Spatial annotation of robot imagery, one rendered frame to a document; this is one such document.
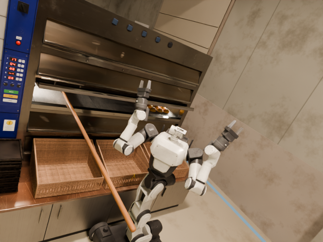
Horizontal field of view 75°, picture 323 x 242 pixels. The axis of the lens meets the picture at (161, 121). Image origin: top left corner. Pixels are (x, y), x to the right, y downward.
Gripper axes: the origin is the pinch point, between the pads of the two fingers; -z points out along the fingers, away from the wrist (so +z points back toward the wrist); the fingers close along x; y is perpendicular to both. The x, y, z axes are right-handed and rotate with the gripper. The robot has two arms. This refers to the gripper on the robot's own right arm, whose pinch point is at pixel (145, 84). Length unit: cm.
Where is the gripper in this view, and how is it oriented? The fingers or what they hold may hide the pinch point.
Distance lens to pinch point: 157.1
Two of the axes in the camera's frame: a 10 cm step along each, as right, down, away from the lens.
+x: 7.2, 1.3, -6.8
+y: -6.7, -1.5, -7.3
